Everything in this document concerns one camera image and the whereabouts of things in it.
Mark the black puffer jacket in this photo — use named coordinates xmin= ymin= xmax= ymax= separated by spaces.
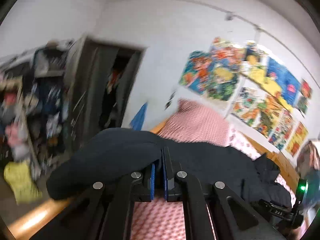
xmin=47 ymin=128 xmax=292 ymax=207

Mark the pink fruit print quilt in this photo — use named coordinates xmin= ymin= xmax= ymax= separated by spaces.
xmin=130 ymin=99 xmax=308 ymax=240

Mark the pink patterned cloth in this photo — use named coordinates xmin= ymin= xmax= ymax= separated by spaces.
xmin=296 ymin=139 xmax=319 ymax=178

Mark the yellow bear drawing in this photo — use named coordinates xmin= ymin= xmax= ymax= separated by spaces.
xmin=286 ymin=122 xmax=309 ymax=157

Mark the colourful crowded drawing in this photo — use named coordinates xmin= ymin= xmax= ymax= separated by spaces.
xmin=268 ymin=110 xmax=296 ymax=150

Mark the orange landscape drawing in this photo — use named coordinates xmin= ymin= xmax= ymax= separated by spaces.
xmin=254 ymin=95 xmax=284 ymax=138

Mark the dark wardrobe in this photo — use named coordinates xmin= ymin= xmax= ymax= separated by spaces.
xmin=64 ymin=35 xmax=145 ymax=151

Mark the blue swimmer drawing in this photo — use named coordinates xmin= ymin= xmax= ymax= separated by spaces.
xmin=179 ymin=50 xmax=213 ymax=95

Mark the white cartoon animals drawing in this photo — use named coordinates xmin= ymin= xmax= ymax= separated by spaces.
xmin=231 ymin=79 xmax=266 ymax=127

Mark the blond character drawing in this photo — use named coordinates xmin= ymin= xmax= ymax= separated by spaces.
xmin=206 ymin=63 xmax=240 ymax=101

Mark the red haired figure drawing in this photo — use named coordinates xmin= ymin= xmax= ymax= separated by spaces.
xmin=296 ymin=79 xmax=312 ymax=116

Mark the blue and yellow sea drawing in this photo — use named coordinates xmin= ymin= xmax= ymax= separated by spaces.
xmin=261 ymin=58 xmax=300 ymax=110

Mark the orange haired girl drawing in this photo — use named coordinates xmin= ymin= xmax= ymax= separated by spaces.
xmin=209 ymin=36 xmax=245 ymax=72

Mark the cluttered storage shelf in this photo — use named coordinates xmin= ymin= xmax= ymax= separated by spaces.
xmin=1 ymin=40 xmax=75 ymax=204

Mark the space planet drawing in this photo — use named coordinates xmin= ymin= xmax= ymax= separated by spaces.
xmin=240 ymin=41 xmax=268 ymax=85

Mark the wooden bed frame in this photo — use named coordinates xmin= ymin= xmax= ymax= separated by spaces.
xmin=7 ymin=119 xmax=301 ymax=240

